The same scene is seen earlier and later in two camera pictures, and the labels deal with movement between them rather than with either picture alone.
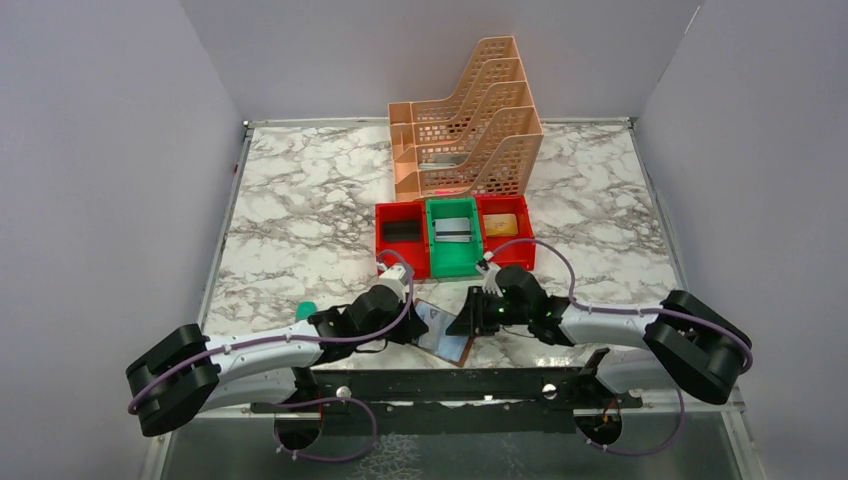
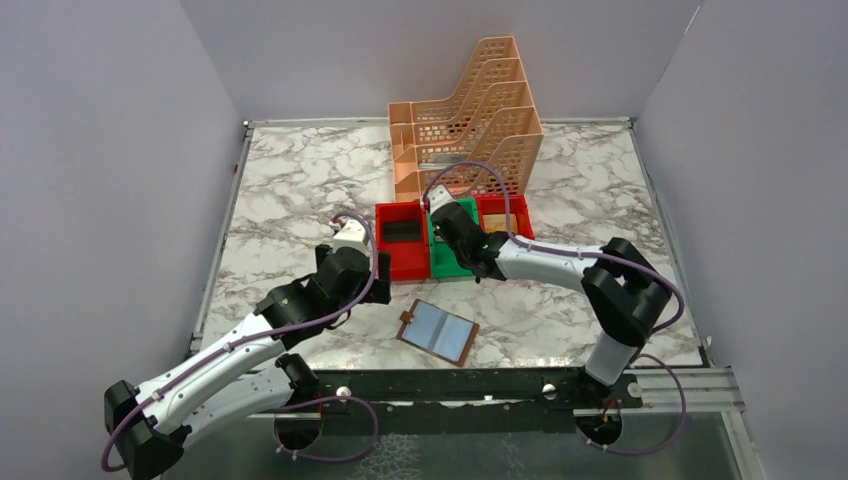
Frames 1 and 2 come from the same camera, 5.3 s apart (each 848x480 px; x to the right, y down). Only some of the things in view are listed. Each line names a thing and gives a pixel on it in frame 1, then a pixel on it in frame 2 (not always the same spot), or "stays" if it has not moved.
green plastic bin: [454, 259] stays
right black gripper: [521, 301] → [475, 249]
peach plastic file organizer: [485, 141] stays
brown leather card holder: [453, 349] stays
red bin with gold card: [507, 233] stays
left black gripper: [411, 328] → [381, 292]
